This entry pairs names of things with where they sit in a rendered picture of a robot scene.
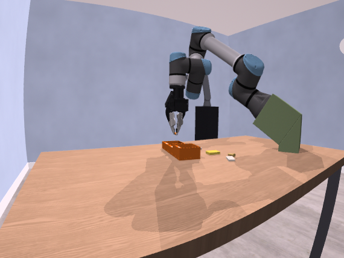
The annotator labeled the orange rack of bins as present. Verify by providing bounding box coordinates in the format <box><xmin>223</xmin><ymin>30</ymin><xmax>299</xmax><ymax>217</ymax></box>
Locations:
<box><xmin>162</xmin><ymin>140</ymin><xmax>200</xmax><ymax>160</ymax></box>

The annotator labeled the white domino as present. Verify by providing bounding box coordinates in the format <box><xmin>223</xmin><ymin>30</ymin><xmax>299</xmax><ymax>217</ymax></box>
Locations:
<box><xmin>226</xmin><ymin>156</ymin><xmax>235</xmax><ymax>161</ymax></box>

